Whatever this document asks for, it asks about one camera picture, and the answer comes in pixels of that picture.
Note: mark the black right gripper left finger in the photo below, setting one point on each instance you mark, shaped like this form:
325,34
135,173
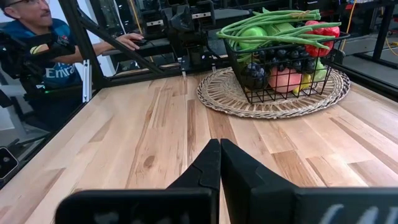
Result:
199,177

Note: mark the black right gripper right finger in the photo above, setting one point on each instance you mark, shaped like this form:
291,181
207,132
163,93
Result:
248,199

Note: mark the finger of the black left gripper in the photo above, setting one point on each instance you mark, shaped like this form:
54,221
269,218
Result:
191,20
178,21

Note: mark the green apple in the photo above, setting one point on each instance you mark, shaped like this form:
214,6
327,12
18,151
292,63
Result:
253,34

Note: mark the dark grape bunch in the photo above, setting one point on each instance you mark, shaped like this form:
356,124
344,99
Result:
253,76

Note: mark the green long beans bundle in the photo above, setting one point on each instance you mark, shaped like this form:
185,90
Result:
289,15

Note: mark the pink peach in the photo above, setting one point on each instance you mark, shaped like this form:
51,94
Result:
284,80

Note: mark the yellow banana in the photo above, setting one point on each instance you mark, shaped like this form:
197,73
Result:
303,82

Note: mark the red bell pepper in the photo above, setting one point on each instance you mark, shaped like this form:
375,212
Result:
331,31

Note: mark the grey desk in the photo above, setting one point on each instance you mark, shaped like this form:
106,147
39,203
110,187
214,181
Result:
231,14

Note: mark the black computer mouse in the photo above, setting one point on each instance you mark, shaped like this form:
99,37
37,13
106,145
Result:
143,42

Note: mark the person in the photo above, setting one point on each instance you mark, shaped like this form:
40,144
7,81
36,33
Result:
29,14

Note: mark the silver metal bracket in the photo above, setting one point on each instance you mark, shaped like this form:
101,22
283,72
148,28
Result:
86,81

